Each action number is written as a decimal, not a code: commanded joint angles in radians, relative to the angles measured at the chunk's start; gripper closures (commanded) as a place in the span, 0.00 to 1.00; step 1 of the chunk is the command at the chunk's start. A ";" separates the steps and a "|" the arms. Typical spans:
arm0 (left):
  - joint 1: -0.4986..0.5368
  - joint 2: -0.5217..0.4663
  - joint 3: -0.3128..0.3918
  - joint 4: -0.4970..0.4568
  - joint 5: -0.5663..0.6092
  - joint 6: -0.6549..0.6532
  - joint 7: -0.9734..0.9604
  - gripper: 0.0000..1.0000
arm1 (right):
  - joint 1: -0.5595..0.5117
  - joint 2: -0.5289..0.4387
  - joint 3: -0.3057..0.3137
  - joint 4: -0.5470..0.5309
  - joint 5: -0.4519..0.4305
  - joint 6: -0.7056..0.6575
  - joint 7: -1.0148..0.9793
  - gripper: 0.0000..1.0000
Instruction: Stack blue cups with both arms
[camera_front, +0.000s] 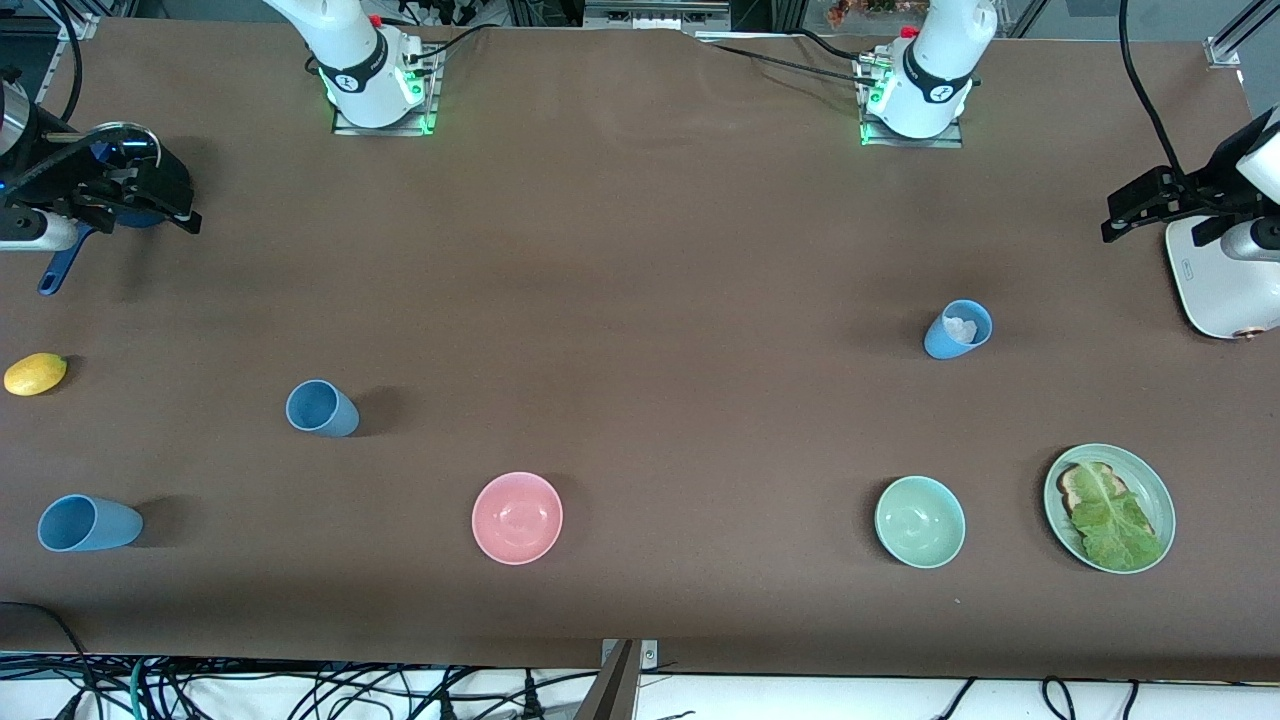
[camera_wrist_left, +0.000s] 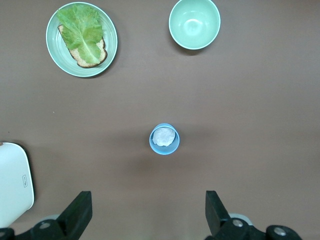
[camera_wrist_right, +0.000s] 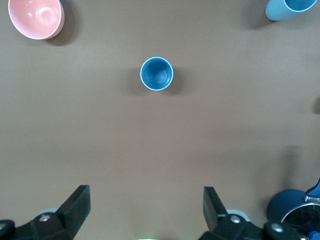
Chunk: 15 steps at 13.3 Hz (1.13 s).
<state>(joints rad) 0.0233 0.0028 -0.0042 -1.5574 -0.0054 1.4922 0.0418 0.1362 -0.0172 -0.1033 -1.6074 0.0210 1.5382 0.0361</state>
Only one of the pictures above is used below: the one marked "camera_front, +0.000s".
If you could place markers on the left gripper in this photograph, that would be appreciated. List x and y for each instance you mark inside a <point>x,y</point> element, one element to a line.
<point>1204,188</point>

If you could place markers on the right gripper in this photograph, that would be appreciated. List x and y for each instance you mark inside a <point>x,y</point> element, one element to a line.
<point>52,172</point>

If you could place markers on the blue plastic cup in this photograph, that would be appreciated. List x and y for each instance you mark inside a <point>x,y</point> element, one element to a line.
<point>115,525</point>
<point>340,418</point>
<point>940,346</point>

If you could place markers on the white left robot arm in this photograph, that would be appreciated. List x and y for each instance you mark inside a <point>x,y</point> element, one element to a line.
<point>935,60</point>

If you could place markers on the glass saucepan lid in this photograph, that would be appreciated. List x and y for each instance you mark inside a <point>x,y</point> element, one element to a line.
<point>135,134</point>

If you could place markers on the blue saucepan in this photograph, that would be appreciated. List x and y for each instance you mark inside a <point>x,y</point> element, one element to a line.
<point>60,270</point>

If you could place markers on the white toaster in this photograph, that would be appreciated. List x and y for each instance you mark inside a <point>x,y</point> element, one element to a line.
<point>1215,290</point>

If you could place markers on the yellow lemon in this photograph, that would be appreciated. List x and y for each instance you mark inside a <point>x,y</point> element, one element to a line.
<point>35,374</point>

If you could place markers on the white crumpled paper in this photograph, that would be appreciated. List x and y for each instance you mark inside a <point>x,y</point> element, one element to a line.
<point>962,328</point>

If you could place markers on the pale green plate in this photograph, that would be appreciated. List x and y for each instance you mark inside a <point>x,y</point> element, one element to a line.
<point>1152,485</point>

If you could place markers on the toasted bread slice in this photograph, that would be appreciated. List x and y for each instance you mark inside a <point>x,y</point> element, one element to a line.
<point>1073,488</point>

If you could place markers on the green lettuce leaf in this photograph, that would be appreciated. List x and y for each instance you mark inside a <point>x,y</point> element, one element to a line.
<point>1115,525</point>

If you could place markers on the pale green bowl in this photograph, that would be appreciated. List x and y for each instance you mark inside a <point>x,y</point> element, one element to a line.
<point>920,522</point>

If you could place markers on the pink bowl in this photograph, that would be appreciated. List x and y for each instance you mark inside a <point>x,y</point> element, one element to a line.
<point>517,518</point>

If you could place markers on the brown table cloth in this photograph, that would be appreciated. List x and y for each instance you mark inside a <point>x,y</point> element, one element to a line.
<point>640,200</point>

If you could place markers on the grey metal box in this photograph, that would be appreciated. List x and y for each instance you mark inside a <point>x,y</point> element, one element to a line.
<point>655,12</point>

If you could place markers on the silver clamp plate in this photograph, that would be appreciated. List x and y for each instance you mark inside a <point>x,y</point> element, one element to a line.
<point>650,655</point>

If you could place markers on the dark metal pole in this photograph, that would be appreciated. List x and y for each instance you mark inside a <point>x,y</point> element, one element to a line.
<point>612,690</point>

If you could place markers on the aluminium frame profile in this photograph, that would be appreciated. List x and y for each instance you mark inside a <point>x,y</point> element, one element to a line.
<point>1225,45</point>

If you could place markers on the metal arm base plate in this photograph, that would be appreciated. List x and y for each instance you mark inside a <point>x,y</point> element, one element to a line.
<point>432,115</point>
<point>950,141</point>

